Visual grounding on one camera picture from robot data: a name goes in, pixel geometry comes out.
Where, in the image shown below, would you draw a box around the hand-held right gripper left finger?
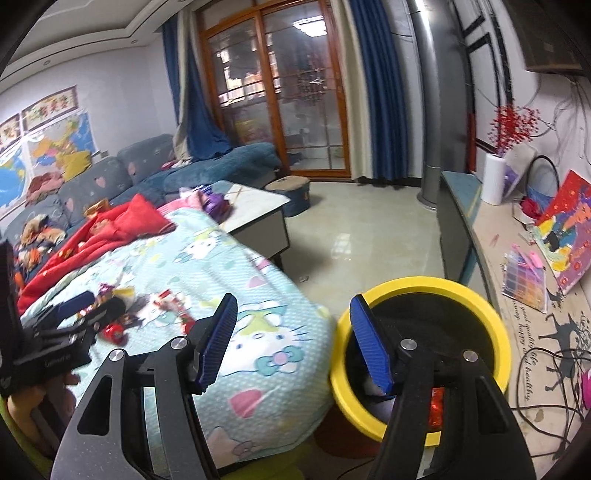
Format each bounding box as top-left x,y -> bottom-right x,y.
51,292 -> 238,480

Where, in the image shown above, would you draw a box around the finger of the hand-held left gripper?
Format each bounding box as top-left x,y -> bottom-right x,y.
34,291 -> 95,326
69,298 -> 126,337

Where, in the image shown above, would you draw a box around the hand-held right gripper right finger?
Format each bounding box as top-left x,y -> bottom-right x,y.
348,294 -> 536,480

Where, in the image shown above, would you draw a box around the red gold candy wrapper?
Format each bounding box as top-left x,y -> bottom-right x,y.
95,282 -> 137,301

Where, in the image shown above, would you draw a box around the colourful snack packet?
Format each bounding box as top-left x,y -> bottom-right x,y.
148,288 -> 197,335

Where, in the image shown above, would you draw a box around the yellow rimmed trash bin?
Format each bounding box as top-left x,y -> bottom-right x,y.
330,276 -> 512,448

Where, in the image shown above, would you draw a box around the person's left hand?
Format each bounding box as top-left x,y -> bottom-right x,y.
7,369 -> 81,457

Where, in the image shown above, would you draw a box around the cartoon cat printed blanket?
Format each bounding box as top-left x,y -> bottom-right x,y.
18,208 -> 335,455

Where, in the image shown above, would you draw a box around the colourful patterned cloth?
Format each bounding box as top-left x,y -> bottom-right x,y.
14,215 -> 68,259

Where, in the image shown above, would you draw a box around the red blanket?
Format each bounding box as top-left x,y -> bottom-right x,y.
16,194 -> 178,310

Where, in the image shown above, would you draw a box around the pink clothes pile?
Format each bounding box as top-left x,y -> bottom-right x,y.
25,171 -> 65,204

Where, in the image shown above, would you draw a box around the world map poster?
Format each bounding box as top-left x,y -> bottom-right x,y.
0,148 -> 31,215

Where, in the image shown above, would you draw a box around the yellow green cloth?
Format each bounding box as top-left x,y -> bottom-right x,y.
217,450 -> 338,480

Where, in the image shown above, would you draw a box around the pink purple clothes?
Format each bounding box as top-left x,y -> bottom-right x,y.
178,185 -> 232,222

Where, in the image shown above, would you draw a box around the white topped coffee table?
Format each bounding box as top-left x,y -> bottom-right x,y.
210,181 -> 291,266

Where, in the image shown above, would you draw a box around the television cabinet with printed mat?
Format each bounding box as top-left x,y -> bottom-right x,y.
436,170 -> 591,472

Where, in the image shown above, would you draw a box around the country map poster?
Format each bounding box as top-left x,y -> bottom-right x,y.
25,111 -> 100,181

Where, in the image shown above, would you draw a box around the round blue stool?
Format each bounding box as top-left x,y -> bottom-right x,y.
265,176 -> 311,217

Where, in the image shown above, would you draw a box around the clear bead organiser box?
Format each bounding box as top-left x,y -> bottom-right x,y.
501,251 -> 550,315

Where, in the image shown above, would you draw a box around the framed embroidery picture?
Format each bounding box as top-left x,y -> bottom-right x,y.
21,85 -> 79,131
0,114 -> 23,151

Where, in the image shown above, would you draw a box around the blue sofa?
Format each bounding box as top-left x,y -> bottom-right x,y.
0,134 -> 282,259

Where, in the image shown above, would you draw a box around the blue curtain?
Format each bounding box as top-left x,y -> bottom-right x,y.
348,0 -> 411,181
161,18 -> 232,160

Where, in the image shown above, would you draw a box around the white cylinder vase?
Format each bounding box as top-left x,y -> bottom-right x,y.
480,153 -> 509,206

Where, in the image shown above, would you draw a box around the beige curtain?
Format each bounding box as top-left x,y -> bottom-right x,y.
330,0 -> 370,181
172,4 -> 199,160

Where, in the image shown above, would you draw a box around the colourful portrait painting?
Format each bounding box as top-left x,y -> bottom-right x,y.
536,170 -> 591,296

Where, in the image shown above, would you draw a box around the white canvas board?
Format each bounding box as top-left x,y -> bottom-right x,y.
501,145 -> 539,204

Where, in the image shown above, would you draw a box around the grey tower air conditioner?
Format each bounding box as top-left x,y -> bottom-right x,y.
404,0 -> 472,210

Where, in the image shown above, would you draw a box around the wooden sliding glass door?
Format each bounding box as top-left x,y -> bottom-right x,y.
196,0 -> 352,178

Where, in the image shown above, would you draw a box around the black cabinet cables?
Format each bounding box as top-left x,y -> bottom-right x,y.
515,348 -> 591,462

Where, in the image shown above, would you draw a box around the basket with black handle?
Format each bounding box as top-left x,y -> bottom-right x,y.
519,156 -> 561,220

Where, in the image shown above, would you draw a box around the black wall cables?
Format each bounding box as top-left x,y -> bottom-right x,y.
531,74 -> 591,153

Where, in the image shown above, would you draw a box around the wall television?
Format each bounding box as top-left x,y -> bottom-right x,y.
501,0 -> 589,75

